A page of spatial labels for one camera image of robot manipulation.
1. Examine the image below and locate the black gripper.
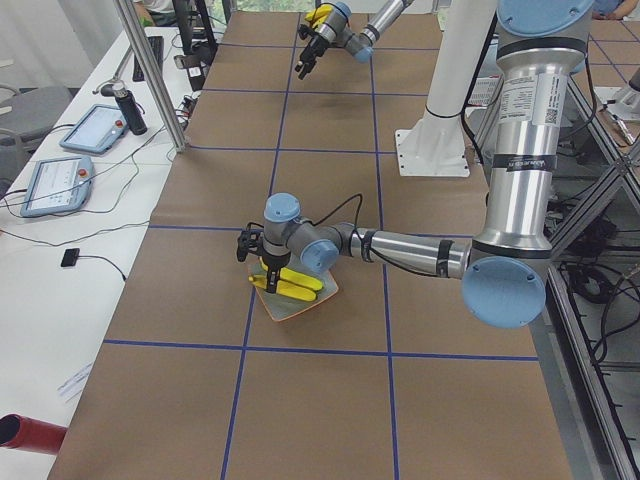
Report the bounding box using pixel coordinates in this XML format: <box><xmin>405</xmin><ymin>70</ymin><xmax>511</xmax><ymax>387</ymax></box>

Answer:
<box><xmin>236</xmin><ymin>224</ymin><xmax>291</xmax><ymax>293</ymax></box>
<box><xmin>295</xmin><ymin>24</ymin><xmax>333</xmax><ymax>80</ymax></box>

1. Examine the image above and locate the deep yellow banana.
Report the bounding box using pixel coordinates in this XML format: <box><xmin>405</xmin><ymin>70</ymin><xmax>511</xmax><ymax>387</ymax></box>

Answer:
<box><xmin>280</xmin><ymin>268</ymin><xmax>323</xmax><ymax>293</ymax></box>

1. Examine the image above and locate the bright yellow-green banana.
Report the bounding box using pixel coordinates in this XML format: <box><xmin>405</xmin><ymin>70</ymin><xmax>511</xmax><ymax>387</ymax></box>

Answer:
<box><xmin>248</xmin><ymin>275</ymin><xmax>317</xmax><ymax>302</ymax></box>

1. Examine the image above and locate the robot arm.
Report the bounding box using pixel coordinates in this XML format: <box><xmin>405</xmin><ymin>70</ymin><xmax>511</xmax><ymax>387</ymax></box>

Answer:
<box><xmin>236</xmin><ymin>1</ymin><xmax>592</xmax><ymax>328</ymax></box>
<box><xmin>294</xmin><ymin>0</ymin><xmax>412</xmax><ymax>79</ymax></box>

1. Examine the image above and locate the blue square plate orange rim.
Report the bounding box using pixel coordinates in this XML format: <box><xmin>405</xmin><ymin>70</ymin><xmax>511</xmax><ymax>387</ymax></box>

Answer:
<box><xmin>247</xmin><ymin>257</ymin><xmax>338</xmax><ymax>322</ymax></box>

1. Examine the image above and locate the black keyboard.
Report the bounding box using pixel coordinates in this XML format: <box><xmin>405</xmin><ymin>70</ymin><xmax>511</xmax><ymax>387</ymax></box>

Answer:
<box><xmin>132</xmin><ymin>35</ymin><xmax>165</xmax><ymax>83</ymax></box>

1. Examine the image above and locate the black water bottle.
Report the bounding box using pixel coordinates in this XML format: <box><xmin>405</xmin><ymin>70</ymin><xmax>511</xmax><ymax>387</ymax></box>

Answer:
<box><xmin>112</xmin><ymin>81</ymin><xmax>147</xmax><ymax>135</ymax></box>

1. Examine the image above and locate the small black puck device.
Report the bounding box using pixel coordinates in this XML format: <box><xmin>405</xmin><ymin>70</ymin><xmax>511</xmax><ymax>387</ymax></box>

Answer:
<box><xmin>60</xmin><ymin>248</ymin><xmax>80</xmax><ymax>268</ymax></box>

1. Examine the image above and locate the right teach pendant tablet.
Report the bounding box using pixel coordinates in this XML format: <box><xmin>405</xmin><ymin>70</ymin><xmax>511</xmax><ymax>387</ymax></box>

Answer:
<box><xmin>59</xmin><ymin>104</ymin><xmax>128</xmax><ymax>154</ymax></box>

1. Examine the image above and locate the teach pendant tablet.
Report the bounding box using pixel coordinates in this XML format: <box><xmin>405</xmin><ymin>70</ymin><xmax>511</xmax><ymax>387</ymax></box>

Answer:
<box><xmin>59</xmin><ymin>104</ymin><xmax>128</xmax><ymax>154</ymax></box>
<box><xmin>20</xmin><ymin>155</ymin><xmax>94</xmax><ymax>218</ymax></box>

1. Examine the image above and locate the left teach pendant tablet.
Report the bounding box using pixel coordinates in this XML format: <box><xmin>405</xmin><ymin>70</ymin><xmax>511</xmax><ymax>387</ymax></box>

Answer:
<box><xmin>20</xmin><ymin>155</ymin><xmax>94</xmax><ymax>218</ymax></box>

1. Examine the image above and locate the grey office chair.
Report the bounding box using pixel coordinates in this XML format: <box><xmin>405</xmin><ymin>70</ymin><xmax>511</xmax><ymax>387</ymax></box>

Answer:
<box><xmin>1</xmin><ymin>84</ymin><xmax>72</xmax><ymax>169</ymax></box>

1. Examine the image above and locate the red cylinder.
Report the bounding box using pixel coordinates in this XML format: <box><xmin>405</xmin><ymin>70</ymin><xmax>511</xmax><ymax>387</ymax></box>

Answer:
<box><xmin>1</xmin><ymin>414</ymin><xmax>67</xmax><ymax>455</ymax></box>

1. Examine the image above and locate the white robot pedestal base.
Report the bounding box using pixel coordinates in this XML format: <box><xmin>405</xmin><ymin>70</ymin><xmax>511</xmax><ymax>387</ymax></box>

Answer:
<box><xmin>395</xmin><ymin>0</ymin><xmax>497</xmax><ymax>178</ymax></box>

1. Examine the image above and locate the aluminium frame post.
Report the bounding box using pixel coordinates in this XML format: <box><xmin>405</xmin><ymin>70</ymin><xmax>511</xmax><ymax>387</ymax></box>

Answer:
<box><xmin>114</xmin><ymin>0</ymin><xmax>187</xmax><ymax>153</ymax></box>

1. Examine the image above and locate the aluminium frame rail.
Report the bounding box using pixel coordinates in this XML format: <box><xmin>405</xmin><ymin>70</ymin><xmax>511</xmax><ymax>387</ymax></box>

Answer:
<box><xmin>531</xmin><ymin>64</ymin><xmax>639</xmax><ymax>479</ymax></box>

